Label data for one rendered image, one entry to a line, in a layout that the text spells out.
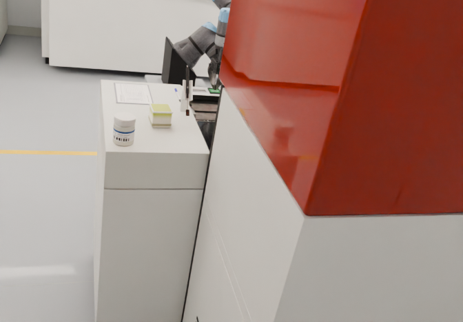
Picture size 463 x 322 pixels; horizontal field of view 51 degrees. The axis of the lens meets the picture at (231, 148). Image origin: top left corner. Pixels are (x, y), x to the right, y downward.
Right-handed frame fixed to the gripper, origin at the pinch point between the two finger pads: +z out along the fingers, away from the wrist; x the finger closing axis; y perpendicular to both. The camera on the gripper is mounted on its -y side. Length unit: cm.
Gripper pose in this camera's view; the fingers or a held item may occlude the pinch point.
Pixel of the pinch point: (214, 86)
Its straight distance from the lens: 219.7
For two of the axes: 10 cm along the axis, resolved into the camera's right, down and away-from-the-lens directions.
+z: -1.7, 8.7, 4.6
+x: 9.5, 0.3, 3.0
